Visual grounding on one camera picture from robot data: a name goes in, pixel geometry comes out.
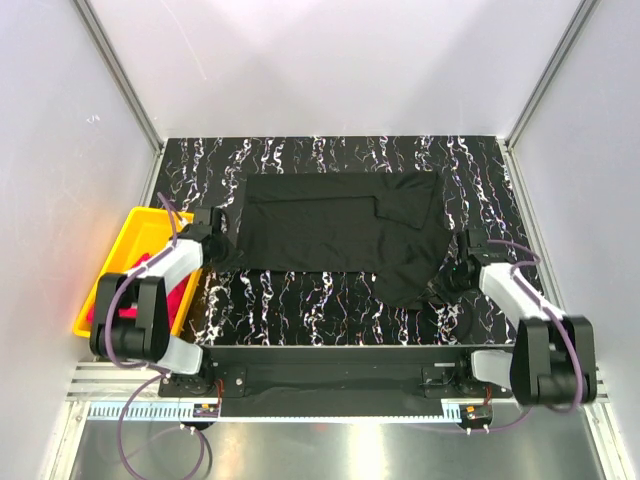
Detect purple cable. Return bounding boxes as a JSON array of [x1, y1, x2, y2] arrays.
[[414, 239, 586, 434], [105, 192, 216, 476]]

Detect white slotted cable duct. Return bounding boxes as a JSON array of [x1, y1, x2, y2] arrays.
[[88, 401, 462, 424]]

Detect black t shirt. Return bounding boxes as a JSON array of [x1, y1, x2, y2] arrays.
[[231, 171, 452, 310]]

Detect red t shirt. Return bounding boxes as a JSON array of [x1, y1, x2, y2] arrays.
[[74, 253, 199, 337]]

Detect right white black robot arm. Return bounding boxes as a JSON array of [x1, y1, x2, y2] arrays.
[[428, 230, 597, 412]]

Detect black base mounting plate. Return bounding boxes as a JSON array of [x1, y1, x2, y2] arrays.
[[175, 345, 510, 412]]

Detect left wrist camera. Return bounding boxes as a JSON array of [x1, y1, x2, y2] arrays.
[[193, 207, 230, 234]]

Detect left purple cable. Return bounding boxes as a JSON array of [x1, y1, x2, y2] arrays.
[[105, 192, 216, 476]]

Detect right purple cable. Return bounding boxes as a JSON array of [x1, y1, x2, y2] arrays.
[[414, 239, 586, 434]]

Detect aluminium frame rail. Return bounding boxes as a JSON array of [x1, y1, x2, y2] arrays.
[[64, 362, 611, 402]]

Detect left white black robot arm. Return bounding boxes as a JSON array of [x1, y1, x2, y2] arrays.
[[89, 207, 242, 396]]

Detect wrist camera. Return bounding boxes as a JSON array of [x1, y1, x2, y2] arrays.
[[193, 207, 230, 234], [456, 229, 488, 258]]

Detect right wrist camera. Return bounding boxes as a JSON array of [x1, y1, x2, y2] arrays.
[[456, 229, 488, 258]]

